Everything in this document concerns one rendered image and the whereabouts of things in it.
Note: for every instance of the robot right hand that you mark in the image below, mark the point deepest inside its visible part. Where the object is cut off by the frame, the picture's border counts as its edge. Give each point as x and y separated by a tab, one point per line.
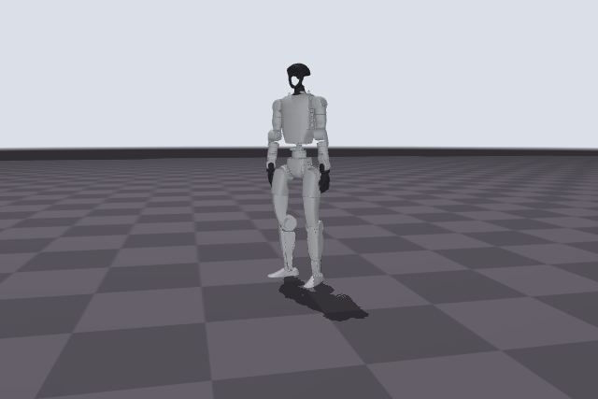
270	171

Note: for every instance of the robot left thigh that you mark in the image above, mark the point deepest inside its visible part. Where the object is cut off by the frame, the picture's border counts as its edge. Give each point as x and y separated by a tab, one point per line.
311	196

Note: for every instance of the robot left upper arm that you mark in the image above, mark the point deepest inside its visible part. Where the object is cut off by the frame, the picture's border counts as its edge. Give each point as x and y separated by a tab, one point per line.
319	104

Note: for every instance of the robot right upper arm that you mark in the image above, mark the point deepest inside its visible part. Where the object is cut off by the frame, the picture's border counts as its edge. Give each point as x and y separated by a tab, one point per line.
275	134

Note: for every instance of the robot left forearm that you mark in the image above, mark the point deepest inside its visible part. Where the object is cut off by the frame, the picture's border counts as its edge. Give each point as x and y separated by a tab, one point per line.
323	151

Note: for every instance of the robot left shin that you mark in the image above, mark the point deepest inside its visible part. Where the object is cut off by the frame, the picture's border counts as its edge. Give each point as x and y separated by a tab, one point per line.
315	247

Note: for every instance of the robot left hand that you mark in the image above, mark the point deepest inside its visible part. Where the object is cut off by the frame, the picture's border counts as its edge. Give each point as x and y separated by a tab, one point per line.
324	179

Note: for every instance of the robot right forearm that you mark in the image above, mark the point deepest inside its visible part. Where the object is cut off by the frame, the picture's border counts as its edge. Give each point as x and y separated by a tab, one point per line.
272	152

